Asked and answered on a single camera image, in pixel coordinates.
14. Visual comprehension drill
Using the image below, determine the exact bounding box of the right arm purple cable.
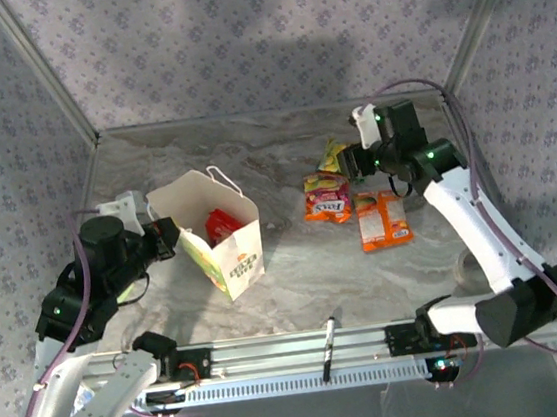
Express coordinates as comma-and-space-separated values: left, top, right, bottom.
369, 61, 557, 395

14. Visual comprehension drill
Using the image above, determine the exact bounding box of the red wire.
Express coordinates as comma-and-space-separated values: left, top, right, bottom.
446, 333, 470, 357
177, 360, 203, 385

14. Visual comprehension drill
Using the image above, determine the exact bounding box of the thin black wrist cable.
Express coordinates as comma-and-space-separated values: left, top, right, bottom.
113, 272, 153, 307
387, 172, 415, 201

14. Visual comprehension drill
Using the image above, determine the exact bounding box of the white flower print paper bag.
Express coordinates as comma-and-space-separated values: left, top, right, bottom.
142, 160, 271, 312

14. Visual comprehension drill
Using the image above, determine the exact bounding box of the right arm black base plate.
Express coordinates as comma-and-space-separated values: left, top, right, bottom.
383, 315, 479, 358

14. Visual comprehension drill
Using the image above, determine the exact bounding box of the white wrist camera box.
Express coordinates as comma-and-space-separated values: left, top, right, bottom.
346, 103, 382, 152
94, 196, 142, 240

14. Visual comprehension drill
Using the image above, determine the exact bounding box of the orange red Fox's candy bag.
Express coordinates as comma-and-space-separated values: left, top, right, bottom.
299, 169, 357, 230

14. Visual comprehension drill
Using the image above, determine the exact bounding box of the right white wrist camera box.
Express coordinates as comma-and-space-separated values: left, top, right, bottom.
346, 103, 382, 152

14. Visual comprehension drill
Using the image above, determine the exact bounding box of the left thin black wrist cable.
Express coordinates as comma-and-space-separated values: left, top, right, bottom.
113, 272, 153, 307

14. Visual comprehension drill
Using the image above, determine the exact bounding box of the transparent round cup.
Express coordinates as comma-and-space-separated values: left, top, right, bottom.
451, 246, 490, 295

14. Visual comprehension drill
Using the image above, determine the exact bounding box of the orange white label snack bag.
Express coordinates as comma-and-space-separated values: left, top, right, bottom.
351, 186, 416, 255

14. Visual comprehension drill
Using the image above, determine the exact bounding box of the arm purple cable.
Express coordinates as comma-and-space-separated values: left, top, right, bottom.
369, 61, 557, 395
0, 198, 175, 417

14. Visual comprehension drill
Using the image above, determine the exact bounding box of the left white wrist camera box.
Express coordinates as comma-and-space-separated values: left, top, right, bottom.
94, 196, 142, 240

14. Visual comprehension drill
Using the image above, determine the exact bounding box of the black marker pen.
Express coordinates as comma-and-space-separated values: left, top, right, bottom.
314, 315, 343, 384

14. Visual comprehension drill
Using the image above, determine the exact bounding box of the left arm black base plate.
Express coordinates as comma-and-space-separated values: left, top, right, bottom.
161, 344, 214, 384

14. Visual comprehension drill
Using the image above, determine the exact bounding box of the green Fox's candy bag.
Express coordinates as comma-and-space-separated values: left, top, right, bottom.
313, 134, 352, 178

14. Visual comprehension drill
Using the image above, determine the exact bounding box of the aluminium frame post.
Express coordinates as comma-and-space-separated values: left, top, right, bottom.
432, 0, 544, 100
0, 0, 101, 157

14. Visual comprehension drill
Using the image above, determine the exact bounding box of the white slotted cable duct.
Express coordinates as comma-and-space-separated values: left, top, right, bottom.
132, 357, 430, 415

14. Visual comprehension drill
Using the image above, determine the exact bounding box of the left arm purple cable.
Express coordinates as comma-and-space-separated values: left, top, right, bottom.
0, 198, 175, 417

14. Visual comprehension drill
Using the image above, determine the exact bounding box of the aluminium mounting rail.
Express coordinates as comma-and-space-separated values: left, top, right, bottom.
73, 300, 557, 398

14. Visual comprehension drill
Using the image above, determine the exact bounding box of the black board without lit LED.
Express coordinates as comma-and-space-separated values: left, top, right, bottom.
145, 386, 202, 417

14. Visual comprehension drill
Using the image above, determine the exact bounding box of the red gummy snack bag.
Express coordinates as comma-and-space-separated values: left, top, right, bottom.
201, 205, 246, 248

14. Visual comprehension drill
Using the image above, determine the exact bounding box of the black board with lit LED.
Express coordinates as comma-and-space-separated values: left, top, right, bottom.
424, 354, 463, 385

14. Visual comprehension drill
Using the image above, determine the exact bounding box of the right thin black wrist cable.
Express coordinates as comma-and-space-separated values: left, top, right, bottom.
387, 172, 415, 201

